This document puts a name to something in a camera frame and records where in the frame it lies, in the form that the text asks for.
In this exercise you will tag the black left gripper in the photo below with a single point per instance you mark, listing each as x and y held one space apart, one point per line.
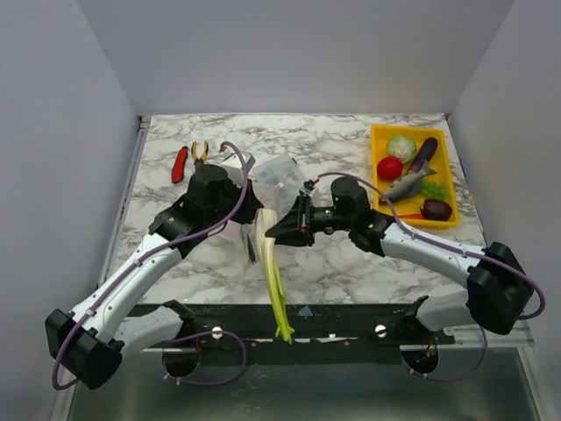
250 207

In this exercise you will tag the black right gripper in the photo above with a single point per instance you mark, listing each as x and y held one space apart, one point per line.
302 220

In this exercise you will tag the pale green celery stalk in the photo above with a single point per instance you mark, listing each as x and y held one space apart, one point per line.
265 219

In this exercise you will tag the clear zip top bag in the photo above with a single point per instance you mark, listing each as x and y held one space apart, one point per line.
235 232

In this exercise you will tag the green onion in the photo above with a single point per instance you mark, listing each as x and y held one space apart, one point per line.
249 247

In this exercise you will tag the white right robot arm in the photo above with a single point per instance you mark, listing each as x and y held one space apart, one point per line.
494 288

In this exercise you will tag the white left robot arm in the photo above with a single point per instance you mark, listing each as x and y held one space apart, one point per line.
91 340

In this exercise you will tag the red utility knife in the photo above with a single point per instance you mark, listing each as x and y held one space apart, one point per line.
177 174

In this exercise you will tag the clear plastic screw box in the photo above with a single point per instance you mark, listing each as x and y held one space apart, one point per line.
276 171

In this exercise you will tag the orange carrot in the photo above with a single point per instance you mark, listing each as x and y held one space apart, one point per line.
412 216

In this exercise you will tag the red tomato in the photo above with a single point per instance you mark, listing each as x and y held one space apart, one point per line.
389 168

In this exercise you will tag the green cabbage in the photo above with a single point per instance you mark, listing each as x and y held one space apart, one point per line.
402 148

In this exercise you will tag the dark red beet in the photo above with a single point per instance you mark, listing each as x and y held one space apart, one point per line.
436 210

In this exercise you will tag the green grapes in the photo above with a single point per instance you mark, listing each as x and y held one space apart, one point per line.
434 190

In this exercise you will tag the purple eggplant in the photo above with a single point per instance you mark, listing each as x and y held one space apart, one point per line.
424 154

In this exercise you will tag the yellow plastic bin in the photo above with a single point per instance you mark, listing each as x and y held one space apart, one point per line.
380 135

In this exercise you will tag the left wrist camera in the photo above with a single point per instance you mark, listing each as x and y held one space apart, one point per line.
231 163

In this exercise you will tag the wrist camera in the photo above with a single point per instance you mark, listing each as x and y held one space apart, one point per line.
308 188
231 163

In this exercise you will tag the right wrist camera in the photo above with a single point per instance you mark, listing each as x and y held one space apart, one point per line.
308 188

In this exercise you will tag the yellow handled pliers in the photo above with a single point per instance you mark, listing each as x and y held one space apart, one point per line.
199 158

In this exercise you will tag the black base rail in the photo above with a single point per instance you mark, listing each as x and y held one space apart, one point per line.
317 334

